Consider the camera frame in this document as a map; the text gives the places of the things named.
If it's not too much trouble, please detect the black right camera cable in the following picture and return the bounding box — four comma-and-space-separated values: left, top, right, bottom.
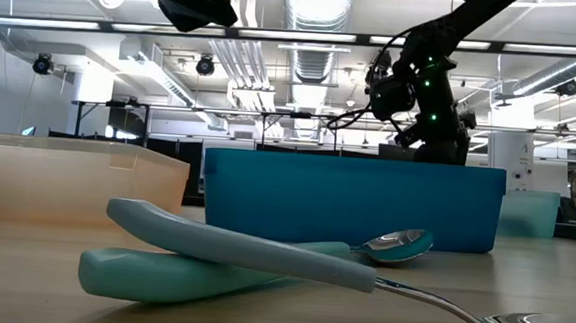
325, 103, 373, 133

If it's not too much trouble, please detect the green-handled metal spoon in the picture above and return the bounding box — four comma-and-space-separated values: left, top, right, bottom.
76, 207, 436, 321

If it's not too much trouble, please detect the light blue-handled metal spoon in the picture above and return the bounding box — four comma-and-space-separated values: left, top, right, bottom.
99, 197, 576, 323

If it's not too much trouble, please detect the black aluminium rig frame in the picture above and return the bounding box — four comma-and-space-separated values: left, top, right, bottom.
0, 9, 576, 61

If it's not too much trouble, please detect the orange translucent plastic bin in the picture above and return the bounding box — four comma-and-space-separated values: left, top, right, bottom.
0, 132, 193, 235

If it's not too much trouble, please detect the teal blue plastic bin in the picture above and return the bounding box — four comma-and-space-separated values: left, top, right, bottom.
199, 146, 509, 257

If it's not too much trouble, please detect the green translucent plastic bin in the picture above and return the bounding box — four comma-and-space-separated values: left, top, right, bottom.
495, 187, 563, 241

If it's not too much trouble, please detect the long black workbench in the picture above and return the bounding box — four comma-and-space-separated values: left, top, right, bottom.
68, 96, 576, 166

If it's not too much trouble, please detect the silver ventilation duct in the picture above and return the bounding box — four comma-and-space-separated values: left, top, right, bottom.
510, 53, 576, 101
273, 0, 355, 142

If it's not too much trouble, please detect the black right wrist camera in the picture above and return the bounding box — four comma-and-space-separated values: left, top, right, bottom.
365, 50, 421, 124

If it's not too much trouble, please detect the black ceiling-mounted camera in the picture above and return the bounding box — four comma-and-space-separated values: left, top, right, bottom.
31, 52, 56, 77
553, 77, 576, 99
194, 54, 217, 78

